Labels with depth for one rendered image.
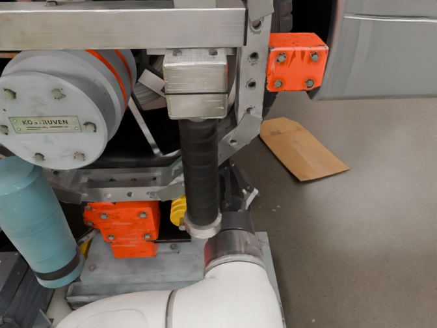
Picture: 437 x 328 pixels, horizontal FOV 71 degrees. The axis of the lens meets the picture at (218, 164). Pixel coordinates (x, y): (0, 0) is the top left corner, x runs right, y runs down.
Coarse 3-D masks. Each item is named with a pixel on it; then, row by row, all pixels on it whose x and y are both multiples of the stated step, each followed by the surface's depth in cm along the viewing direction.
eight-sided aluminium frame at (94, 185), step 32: (256, 0) 40; (256, 32) 43; (256, 64) 46; (256, 96) 49; (224, 128) 58; (256, 128) 53; (224, 160) 57; (64, 192) 60; (96, 192) 61; (128, 192) 61; (160, 192) 61
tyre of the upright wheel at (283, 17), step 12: (276, 0) 48; (288, 0) 49; (276, 12) 49; (288, 12) 49; (276, 24) 50; (288, 24) 51; (264, 96) 58; (264, 108) 60; (180, 156) 67; (84, 168) 67; (96, 168) 68; (108, 168) 68; (120, 168) 68
